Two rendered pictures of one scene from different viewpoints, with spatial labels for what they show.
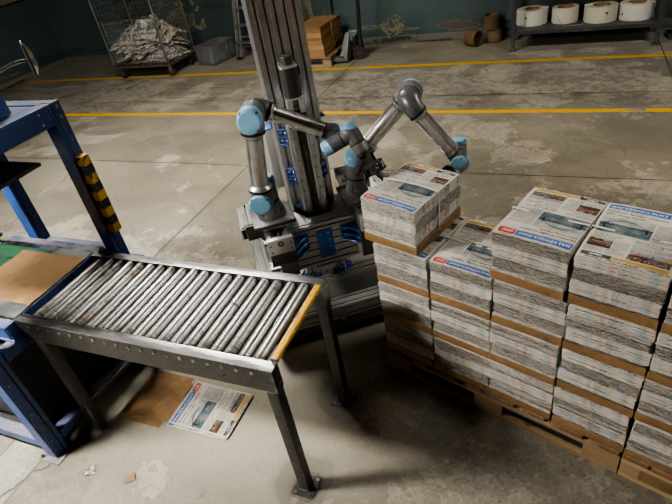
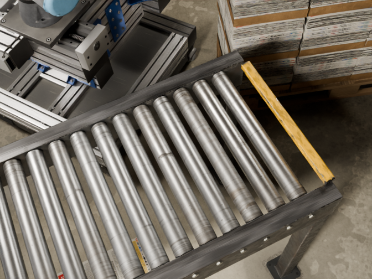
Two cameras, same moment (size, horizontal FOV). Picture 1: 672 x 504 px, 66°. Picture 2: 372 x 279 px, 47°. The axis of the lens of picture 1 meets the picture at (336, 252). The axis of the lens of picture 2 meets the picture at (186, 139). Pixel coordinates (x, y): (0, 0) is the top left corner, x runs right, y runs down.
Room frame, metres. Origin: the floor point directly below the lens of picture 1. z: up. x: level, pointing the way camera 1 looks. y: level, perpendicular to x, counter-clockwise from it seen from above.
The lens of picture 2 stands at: (1.31, 0.84, 1.81)
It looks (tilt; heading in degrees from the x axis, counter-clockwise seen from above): 60 degrees down; 313
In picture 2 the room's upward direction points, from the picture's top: 6 degrees counter-clockwise
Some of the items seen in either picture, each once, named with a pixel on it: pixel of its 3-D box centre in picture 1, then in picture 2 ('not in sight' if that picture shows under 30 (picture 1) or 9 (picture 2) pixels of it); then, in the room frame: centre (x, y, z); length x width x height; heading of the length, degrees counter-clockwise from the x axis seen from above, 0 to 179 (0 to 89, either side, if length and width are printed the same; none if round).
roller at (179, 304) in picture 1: (179, 305); (81, 211); (1.82, 0.73, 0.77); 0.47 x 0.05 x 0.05; 153
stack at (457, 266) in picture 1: (507, 326); (352, 10); (1.67, -0.72, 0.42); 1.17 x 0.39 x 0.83; 45
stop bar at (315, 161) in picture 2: (298, 320); (284, 117); (1.53, 0.20, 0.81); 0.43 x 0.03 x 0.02; 153
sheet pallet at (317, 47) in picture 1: (303, 41); not in sight; (8.55, -0.09, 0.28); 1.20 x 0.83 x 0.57; 63
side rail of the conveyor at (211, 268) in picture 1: (201, 275); (37, 151); (2.07, 0.67, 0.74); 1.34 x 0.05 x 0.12; 63
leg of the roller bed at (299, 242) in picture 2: (292, 441); (296, 246); (1.33, 0.32, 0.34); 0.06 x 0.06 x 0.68; 63
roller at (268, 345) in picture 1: (283, 321); (255, 132); (1.58, 0.26, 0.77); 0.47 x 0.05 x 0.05; 153
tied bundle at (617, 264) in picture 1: (630, 261); not in sight; (1.37, -1.02, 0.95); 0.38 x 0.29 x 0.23; 135
